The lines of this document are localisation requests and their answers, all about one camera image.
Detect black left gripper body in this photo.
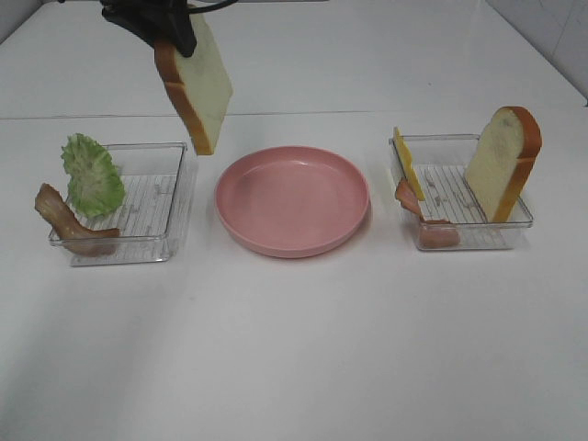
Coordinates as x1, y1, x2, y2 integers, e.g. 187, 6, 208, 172
100, 0, 188, 48

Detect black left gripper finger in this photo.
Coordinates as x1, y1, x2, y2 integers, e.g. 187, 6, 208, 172
160, 9, 197, 57

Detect bread slice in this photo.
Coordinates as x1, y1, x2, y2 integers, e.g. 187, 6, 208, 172
465, 106, 542, 223
154, 15, 232, 155

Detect green lettuce leaf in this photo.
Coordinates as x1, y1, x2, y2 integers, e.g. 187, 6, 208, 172
61, 133, 126, 219

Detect yellow cheese slice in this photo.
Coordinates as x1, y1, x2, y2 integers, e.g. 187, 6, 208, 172
392, 127, 425, 201

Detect clear left plastic tray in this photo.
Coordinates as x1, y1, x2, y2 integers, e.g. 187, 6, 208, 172
49, 142, 196, 266

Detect clear plastic tray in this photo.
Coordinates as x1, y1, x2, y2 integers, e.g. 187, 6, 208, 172
402, 134, 534, 252
49, 142, 196, 266

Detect pink round plate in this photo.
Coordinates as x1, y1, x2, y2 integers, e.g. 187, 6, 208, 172
215, 146, 370, 258

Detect clear right plastic tray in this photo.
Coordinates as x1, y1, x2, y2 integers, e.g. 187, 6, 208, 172
402, 134, 534, 252

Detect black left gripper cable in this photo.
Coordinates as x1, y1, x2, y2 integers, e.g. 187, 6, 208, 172
186, 0, 244, 14

